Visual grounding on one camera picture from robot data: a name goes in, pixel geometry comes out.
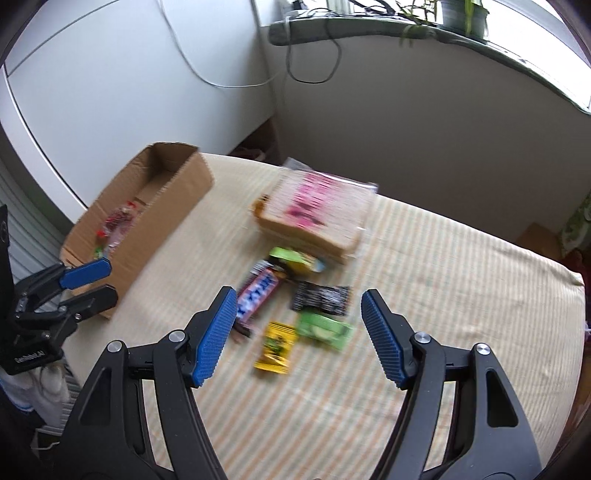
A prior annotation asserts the dark chocolate bar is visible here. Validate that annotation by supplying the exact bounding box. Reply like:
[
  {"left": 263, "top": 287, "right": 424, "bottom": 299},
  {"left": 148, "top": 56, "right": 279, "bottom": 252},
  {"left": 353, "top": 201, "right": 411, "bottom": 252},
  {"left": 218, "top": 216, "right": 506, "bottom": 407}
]
[{"left": 231, "top": 260, "right": 289, "bottom": 340}]

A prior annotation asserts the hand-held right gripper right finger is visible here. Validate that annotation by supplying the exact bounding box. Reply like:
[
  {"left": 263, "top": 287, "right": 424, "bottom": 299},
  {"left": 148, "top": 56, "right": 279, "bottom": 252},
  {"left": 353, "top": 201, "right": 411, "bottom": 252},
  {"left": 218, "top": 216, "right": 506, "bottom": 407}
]
[{"left": 360, "top": 288, "right": 543, "bottom": 480}]

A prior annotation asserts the person's left hand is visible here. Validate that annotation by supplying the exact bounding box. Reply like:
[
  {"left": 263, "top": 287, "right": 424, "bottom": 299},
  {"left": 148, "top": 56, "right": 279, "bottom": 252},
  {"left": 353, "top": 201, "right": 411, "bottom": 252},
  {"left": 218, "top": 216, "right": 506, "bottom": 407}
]
[{"left": 0, "top": 357, "right": 75, "bottom": 432}]

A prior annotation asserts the black cable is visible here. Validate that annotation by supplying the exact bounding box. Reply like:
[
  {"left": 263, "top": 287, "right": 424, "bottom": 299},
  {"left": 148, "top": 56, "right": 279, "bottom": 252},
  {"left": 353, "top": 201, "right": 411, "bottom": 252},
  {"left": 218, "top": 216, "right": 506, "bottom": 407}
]
[{"left": 286, "top": 0, "right": 342, "bottom": 85}]

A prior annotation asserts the chocolate cake red clear wrapper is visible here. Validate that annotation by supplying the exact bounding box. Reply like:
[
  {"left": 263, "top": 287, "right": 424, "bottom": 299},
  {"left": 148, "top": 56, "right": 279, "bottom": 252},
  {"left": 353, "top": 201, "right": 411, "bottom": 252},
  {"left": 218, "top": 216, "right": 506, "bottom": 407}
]
[{"left": 102, "top": 202, "right": 141, "bottom": 236}]

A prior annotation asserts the brown cardboard box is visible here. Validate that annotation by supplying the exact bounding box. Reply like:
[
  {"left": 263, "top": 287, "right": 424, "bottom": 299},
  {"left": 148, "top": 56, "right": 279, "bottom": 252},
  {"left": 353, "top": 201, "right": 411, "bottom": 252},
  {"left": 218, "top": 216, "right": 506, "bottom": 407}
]
[{"left": 60, "top": 142, "right": 215, "bottom": 319}]

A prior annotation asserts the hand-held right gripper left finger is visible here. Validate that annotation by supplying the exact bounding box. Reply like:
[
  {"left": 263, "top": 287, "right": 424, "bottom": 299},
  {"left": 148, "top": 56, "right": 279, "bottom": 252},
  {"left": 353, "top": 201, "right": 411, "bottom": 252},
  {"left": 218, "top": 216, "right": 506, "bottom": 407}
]
[{"left": 60, "top": 286, "right": 238, "bottom": 480}]

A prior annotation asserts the brown wooden box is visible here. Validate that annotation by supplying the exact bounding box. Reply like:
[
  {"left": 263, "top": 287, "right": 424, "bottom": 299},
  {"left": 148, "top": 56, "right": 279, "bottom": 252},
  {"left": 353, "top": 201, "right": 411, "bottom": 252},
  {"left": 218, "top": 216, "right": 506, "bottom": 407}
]
[{"left": 515, "top": 222, "right": 561, "bottom": 259}]

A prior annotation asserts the bagged sliced bread loaf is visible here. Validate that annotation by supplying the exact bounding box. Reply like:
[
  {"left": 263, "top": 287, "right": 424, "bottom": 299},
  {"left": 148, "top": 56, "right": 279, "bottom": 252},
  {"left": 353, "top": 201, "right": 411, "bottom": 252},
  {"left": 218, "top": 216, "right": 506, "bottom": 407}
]
[{"left": 252, "top": 157, "right": 379, "bottom": 266}]

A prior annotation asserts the yellow green snack packet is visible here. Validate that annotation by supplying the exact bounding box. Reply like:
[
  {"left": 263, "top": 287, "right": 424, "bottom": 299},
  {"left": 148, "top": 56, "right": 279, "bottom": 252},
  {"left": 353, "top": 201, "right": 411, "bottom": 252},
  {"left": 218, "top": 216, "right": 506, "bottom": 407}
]
[{"left": 269, "top": 247, "right": 328, "bottom": 275}]

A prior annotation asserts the grey windowsill cover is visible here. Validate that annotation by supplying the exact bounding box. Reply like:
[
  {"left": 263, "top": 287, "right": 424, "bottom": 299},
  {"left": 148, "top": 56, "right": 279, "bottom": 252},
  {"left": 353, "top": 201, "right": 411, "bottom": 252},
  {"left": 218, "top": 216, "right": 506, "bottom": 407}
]
[{"left": 268, "top": 9, "right": 591, "bottom": 114}]

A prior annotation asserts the light green snack packet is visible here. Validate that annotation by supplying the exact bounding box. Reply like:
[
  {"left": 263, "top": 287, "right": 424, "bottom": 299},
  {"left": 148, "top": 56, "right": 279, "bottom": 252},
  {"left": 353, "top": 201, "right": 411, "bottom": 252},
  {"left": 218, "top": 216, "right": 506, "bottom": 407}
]
[{"left": 295, "top": 310, "right": 355, "bottom": 352}]

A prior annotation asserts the white wardrobe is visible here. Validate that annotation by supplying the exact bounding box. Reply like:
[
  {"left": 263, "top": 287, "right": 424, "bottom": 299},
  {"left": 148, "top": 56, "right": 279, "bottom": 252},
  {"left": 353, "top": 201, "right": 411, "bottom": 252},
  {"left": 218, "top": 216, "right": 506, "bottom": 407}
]
[{"left": 0, "top": 0, "right": 278, "bottom": 208}]

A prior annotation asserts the potted spider plant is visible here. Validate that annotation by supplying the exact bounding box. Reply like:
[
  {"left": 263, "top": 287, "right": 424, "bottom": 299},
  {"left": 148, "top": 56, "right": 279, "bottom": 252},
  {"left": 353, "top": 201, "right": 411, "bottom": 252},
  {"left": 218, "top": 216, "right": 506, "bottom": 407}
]
[{"left": 399, "top": 0, "right": 490, "bottom": 47}]

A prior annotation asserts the black snack packet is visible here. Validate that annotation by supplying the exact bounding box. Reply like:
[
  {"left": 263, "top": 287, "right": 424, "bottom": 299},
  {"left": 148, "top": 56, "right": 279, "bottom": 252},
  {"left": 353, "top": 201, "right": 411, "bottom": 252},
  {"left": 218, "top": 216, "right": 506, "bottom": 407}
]
[{"left": 290, "top": 281, "right": 352, "bottom": 317}]

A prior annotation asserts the green patterned bag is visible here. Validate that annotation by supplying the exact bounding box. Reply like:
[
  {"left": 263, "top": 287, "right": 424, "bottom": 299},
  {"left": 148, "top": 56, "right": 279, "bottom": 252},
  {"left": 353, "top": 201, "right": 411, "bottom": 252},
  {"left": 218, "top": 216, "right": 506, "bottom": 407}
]
[{"left": 556, "top": 191, "right": 591, "bottom": 259}]

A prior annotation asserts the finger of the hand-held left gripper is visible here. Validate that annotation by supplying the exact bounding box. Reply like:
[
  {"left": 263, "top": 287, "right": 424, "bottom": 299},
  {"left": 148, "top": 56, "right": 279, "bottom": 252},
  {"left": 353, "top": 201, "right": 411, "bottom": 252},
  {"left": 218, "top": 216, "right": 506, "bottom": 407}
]
[
  {"left": 18, "top": 285, "right": 119, "bottom": 326},
  {"left": 11, "top": 257, "right": 112, "bottom": 315}
]

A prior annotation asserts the white ribbed radiator panel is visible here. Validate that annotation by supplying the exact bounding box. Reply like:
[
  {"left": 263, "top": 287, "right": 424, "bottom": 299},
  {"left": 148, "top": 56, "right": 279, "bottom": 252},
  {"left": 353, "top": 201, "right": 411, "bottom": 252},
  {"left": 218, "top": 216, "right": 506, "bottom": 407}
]
[{"left": 0, "top": 166, "right": 88, "bottom": 287}]

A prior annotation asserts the red white round object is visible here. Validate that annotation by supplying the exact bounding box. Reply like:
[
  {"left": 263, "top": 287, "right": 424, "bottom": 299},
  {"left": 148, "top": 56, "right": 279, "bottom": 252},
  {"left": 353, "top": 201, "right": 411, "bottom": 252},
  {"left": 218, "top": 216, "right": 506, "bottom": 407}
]
[{"left": 231, "top": 145, "right": 269, "bottom": 162}]

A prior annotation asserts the striped beige tablecloth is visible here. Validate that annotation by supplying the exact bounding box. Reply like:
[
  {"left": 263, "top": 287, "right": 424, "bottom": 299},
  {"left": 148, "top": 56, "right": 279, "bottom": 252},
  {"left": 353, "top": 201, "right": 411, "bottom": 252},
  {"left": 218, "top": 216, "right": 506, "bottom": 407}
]
[{"left": 62, "top": 152, "right": 587, "bottom": 480}]

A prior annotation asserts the white cable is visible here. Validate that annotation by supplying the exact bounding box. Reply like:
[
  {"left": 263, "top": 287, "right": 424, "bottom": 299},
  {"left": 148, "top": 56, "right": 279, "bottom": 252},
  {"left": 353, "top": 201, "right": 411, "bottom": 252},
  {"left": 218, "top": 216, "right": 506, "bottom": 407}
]
[{"left": 157, "top": 0, "right": 280, "bottom": 88}]

